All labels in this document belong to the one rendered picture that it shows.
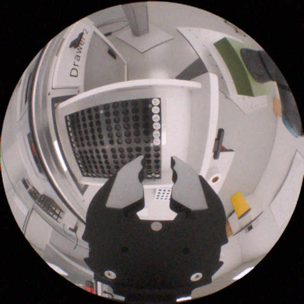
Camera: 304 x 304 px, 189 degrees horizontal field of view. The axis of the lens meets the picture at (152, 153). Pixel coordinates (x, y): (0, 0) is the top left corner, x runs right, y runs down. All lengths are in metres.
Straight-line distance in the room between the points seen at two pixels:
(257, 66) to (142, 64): 1.03
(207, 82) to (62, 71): 0.31
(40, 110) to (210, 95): 0.33
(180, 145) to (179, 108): 0.10
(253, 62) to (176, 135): 0.39
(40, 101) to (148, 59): 1.08
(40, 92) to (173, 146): 0.37
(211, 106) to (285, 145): 3.09
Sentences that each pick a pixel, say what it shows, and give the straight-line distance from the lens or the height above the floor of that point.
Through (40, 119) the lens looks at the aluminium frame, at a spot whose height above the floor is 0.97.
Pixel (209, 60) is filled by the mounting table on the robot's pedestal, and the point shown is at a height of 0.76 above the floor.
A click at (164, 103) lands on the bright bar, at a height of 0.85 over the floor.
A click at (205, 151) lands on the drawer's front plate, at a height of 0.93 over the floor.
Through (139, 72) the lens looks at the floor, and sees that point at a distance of 1.15.
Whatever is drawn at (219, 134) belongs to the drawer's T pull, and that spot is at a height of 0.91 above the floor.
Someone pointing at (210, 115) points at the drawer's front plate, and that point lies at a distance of 0.19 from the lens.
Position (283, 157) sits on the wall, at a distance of 3.25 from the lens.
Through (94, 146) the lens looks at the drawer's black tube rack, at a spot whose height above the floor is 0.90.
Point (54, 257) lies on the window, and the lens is 0.34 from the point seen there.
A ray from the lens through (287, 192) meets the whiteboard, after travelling 3.35.
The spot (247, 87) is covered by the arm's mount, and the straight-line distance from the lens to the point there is 0.42.
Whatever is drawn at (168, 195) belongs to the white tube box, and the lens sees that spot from 0.46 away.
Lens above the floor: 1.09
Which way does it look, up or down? 62 degrees down
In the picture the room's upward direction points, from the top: 180 degrees clockwise
